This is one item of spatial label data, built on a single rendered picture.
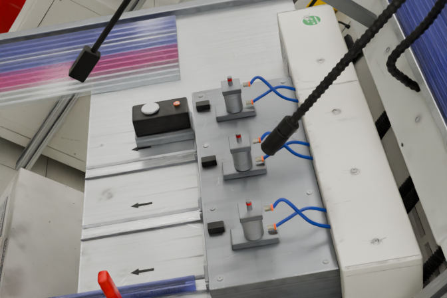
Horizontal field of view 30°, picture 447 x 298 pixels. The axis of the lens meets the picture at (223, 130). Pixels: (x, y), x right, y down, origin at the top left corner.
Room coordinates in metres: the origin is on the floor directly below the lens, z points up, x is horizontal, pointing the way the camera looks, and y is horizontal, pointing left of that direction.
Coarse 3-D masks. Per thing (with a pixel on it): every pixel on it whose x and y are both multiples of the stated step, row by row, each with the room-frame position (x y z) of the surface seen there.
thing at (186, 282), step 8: (160, 280) 0.73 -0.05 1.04; (168, 280) 0.73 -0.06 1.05; (176, 280) 0.73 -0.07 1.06; (184, 280) 0.73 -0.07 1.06; (192, 280) 0.74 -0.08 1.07; (120, 288) 0.71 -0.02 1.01; (128, 288) 0.71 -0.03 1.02; (136, 288) 0.72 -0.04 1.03; (144, 288) 0.72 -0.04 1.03; (152, 288) 0.72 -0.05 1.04; (160, 288) 0.72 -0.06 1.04; (168, 288) 0.72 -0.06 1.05; (176, 288) 0.73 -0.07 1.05; (184, 288) 0.73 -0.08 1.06; (192, 288) 0.73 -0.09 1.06; (64, 296) 0.69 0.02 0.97; (72, 296) 0.69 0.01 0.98; (80, 296) 0.69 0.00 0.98; (88, 296) 0.70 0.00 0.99; (96, 296) 0.70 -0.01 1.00; (104, 296) 0.70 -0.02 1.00; (128, 296) 0.71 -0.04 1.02; (136, 296) 0.71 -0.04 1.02; (144, 296) 0.71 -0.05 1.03; (152, 296) 0.72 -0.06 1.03
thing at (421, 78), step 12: (384, 0) 0.95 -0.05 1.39; (396, 24) 0.91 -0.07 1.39; (396, 36) 0.89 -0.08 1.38; (408, 48) 0.86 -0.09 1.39; (408, 60) 0.85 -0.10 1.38; (420, 72) 0.82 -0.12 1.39; (420, 84) 0.81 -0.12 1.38; (432, 96) 0.79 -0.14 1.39; (432, 108) 0.77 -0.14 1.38; (444, 120) 0.75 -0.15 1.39; (444, 132) 0.74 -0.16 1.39
